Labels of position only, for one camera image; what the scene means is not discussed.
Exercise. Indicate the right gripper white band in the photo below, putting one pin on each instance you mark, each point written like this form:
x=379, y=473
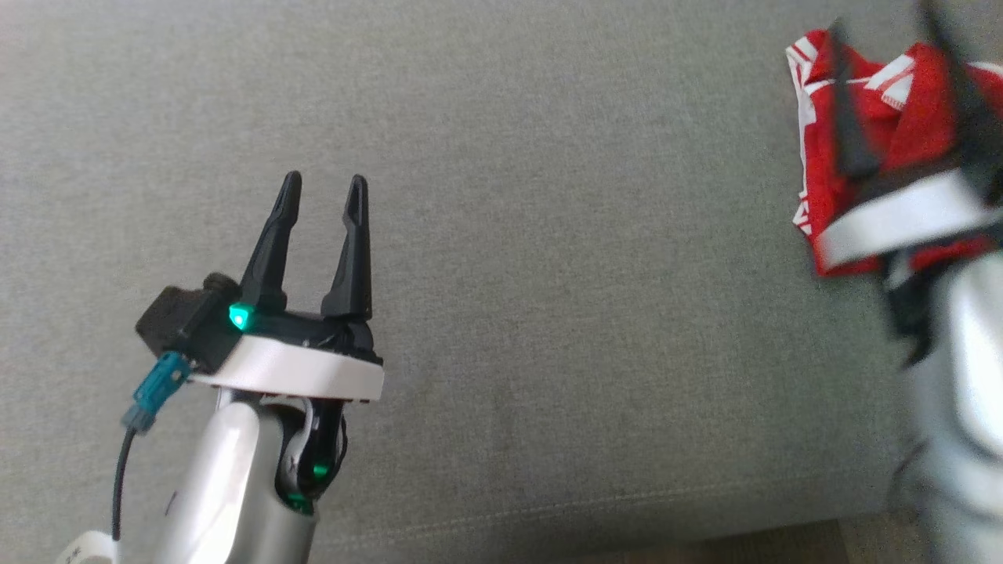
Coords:
x=901, y=215

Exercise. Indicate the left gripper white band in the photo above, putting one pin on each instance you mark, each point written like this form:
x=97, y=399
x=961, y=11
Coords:
x=305, y=372

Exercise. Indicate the red shirt thin white stripes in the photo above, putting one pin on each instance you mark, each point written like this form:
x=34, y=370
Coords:
x=819, y=157

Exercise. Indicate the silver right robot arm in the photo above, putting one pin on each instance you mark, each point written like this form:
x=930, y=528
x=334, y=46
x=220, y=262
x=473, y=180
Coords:
x=964, y=392

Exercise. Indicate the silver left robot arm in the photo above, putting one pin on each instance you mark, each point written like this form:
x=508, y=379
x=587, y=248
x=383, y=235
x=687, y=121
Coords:
x=227, y=486

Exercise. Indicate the grey sofa seat cushion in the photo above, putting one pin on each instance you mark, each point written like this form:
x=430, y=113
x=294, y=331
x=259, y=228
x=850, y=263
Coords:
x=548, y=274

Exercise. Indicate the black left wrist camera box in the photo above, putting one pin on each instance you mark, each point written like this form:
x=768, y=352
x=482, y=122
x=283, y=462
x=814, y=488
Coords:
x=184, y=325

